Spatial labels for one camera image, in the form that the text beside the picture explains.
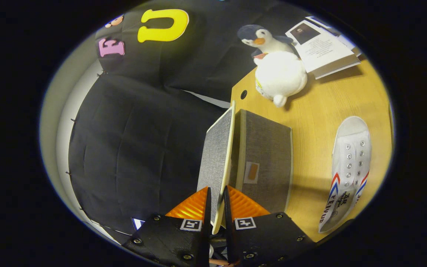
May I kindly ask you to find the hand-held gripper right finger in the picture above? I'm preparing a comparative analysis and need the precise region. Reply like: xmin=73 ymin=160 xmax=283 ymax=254
xmin=222 ymin=185 xmax=317 ymax=267

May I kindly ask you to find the penguin plush toy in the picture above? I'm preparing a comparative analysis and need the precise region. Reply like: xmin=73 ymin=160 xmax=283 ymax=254
xmin=237 ymin=24 xmax=308 ymax=108

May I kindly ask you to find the white book with portrait cover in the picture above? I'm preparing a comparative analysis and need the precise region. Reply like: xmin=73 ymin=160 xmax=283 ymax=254
xmin=285 ymin=19 xmax=361 ymax=80

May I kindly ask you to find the grey fabric storage box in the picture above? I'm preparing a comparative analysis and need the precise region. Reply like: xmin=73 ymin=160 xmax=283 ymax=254
xmin=229 ymin=109 xmax=294 ymax=215

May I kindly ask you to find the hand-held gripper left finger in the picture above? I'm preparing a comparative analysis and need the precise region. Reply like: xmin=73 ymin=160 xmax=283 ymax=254
xmin=122 ymin=187 xmax=212 ymax=267

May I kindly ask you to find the plain white book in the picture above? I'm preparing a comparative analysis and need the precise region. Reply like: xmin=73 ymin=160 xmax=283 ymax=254
xmin=305 ymin=16 xmax=358 ymax=52

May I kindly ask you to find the white shoe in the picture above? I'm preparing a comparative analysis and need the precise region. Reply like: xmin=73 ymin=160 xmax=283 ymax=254
xmin=318 ymin=116 xmax=372 ymax=234

